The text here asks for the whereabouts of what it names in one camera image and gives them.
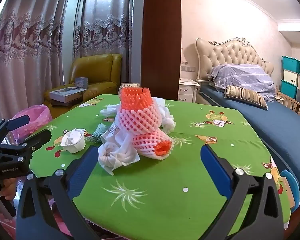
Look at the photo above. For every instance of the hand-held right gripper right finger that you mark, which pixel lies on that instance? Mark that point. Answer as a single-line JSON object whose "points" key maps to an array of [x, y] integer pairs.
{"points": [[215, 170]]}

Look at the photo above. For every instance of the blue chair back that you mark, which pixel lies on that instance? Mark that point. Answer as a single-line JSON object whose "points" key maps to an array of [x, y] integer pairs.
{"points": [[292, 185]]}

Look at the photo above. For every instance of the striped pillow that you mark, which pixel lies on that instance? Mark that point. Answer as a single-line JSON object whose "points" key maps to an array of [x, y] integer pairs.
{"points": [[247, 96]]}

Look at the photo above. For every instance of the person's left hand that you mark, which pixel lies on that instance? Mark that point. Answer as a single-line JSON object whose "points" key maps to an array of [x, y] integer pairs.
{"points": [[8, 190]]}

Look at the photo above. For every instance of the bed with tufted headboard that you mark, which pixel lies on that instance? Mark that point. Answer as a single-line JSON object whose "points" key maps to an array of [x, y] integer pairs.
{"points": [[277, 130]]}

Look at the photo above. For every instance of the pink orange foam fruit net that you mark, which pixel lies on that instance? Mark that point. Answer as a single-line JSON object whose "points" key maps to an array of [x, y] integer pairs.
{"points": [[137, 115], [147, 142]]}

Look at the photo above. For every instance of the pink plastic bin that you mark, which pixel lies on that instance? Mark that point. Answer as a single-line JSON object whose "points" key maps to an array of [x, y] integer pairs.
{"points": [[37, 120]]}

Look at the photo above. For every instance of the white paper cup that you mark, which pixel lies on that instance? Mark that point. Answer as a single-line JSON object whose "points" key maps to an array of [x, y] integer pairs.
{"points": [[73, 142]]}

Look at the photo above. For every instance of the wide beige lace curtain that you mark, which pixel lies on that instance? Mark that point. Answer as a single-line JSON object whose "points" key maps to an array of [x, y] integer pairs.
{"points": [[27, 42]]}

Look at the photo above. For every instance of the book on armchair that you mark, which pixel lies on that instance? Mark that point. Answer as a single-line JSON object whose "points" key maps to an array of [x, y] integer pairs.
{"points": [[66, 93]]}

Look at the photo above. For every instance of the small cardboard box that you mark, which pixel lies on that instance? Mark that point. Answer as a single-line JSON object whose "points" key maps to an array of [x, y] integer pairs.
{"points": [[130, 85]]}

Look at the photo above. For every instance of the teal patterned packet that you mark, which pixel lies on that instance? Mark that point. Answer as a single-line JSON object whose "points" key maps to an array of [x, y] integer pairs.
{"points": [[98, 132]]}

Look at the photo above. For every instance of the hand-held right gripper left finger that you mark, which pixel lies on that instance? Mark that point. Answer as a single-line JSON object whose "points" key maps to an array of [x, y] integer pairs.
{"points": [[86, 170]]}

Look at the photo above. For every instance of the small blue printed box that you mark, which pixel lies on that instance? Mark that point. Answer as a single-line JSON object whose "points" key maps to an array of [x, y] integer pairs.
{"points": [[81, 83]]}

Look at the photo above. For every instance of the beige tufted headboard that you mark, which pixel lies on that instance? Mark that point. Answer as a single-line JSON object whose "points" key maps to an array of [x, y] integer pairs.
{"points": [[230, 52]]}

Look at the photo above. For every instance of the green printed tablecloth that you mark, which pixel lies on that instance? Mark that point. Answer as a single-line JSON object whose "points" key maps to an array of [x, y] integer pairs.
{"points": [[165, 200]]}

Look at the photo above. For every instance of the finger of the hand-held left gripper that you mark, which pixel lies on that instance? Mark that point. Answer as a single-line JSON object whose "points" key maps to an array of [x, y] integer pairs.
{"points": [[38, 138], [20, 122]]}

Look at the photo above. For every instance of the narrow beige lace curtain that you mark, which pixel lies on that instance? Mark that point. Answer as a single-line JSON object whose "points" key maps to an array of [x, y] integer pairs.
{"points": [[105, 25]]}

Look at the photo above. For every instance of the white nightstand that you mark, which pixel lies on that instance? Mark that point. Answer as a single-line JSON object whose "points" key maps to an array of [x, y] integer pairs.
{"points": [[187, 90]]}

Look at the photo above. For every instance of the dark book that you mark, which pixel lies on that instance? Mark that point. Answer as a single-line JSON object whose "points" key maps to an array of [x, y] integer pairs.
{"points": [[60, 103]]}

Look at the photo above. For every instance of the white tissue paper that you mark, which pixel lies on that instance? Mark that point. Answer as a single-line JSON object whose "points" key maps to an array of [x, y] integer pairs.
{"points": [[115, 155]]}

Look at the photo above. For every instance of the wall socket panel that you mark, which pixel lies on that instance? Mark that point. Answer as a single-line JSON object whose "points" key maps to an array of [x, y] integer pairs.
{"points": [[187, 68]]}

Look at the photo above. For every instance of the brown wooden wardrobe panel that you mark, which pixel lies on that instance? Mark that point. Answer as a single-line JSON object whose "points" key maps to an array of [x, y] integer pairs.
{"points": [[160, 42]]}

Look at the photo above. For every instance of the yellow leather armchair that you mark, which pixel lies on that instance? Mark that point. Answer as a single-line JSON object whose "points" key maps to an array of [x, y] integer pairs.
{"points": [[100, 67]]}

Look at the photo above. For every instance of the purple duvet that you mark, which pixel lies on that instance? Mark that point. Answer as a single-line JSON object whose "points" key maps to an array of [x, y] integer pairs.
{"points": [[245, 77]]}

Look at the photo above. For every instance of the stack of storage boxes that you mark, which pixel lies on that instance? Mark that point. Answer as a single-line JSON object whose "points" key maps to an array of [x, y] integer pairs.
{"points": [[290, 90]]}

